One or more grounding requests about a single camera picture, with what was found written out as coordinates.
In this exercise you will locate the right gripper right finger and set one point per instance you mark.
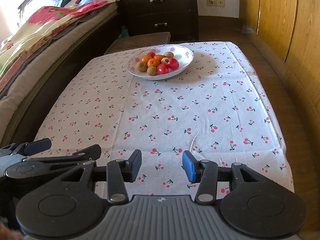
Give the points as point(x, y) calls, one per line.
point(204, 172)

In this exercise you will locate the dark wooden nightstand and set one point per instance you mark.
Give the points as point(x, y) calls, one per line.
point(178, 17)

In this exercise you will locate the oval red tomato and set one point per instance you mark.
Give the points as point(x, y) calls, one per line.
point(173, 63)

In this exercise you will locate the tan longan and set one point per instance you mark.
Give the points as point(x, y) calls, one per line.
point(152, 71)
point(165, 60)

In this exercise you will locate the yellow wooden wardrobe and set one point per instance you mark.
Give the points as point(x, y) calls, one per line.
point(287, 32)

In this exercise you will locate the dark wooden stool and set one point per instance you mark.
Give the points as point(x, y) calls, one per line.
point(139, 41)

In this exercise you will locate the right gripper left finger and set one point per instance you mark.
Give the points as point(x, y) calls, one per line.
point(119, 172)

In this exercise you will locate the dark brown longan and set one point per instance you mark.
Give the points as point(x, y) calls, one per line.
point(141, 66)

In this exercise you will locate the white floral plate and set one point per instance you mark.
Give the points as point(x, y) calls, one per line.
point(183, 54)

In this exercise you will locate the cherry print tablecloth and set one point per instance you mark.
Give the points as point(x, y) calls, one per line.
point(217, 109)

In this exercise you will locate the beige mattress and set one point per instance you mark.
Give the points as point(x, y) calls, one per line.
point(31, 70)

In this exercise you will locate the floral quilt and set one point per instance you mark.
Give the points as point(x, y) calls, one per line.
point(42, 25)

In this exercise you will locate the wall power socket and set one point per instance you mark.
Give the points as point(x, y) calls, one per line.
point(216, 3)

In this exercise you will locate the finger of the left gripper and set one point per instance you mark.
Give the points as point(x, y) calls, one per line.
point(90, 153)
point(32, 148)

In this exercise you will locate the orange tangerine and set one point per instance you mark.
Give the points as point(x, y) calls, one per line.
point(158, 57)
point(153, 63)
point(146, 58)

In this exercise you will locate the round red tomato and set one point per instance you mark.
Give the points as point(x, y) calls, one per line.
point(151, 54)

